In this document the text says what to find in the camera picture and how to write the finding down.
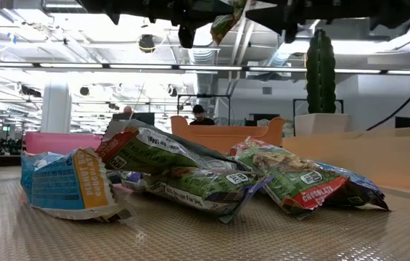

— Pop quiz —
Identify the deep orange plastic bin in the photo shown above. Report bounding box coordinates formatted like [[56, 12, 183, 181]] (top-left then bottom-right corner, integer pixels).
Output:
[[170, 115, 285, 154]]

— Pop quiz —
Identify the white pillar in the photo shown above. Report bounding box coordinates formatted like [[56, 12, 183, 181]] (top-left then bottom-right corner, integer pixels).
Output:
[[40, 81, 72, 133]]

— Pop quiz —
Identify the green and red granola bar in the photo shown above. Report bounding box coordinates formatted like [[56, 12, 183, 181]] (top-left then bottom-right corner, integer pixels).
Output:
[[227, 136, 351, 221]]

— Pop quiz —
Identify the blue granola bar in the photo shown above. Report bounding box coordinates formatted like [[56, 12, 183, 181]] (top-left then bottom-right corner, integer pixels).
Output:
[[313, 161, 390, 211], [20, 146, 136, 223]]

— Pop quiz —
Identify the pink plastic bin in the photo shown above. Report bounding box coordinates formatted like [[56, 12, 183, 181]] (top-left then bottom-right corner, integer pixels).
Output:
[[25, 131, 104, 155]]

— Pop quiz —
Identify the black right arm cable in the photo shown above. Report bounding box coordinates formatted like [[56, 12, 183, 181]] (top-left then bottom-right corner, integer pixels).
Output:
[[366, 68, 410, 131]]

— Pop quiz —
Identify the green cactus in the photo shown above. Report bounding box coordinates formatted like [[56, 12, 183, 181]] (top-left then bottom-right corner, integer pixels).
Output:
[[306, 28, 337, 115]]

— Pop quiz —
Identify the white hexagonal plant pot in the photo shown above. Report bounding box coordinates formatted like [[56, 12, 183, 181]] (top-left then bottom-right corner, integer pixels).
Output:
[[294, 112, 350, 137]]

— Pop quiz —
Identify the purple granola bar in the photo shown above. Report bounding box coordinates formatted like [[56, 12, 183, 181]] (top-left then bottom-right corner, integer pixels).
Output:
[[108, 170, 144, 191]]

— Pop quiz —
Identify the green and silver granola bar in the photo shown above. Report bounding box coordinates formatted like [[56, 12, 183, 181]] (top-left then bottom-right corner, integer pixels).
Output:
[[94, 119, 244, 175]]

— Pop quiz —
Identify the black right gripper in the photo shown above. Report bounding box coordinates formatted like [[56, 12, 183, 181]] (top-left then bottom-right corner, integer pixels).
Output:
[[246, 0, 372, 44]]

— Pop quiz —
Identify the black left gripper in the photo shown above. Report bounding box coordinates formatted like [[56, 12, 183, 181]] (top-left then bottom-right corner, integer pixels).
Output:
[[77, 0, 227, 49]]

